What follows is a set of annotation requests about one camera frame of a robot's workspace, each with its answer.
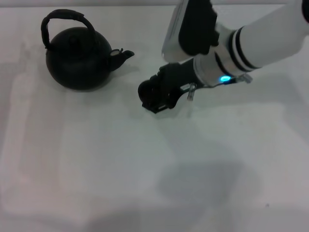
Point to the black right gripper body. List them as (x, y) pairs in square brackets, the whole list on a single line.
[(179, 76)]

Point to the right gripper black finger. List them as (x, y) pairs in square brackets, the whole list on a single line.
[(169, 101), (161, 75)]

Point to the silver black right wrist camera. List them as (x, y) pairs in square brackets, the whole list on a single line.
[(193, 29)]

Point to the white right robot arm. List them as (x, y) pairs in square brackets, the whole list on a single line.
[(265, 41)]

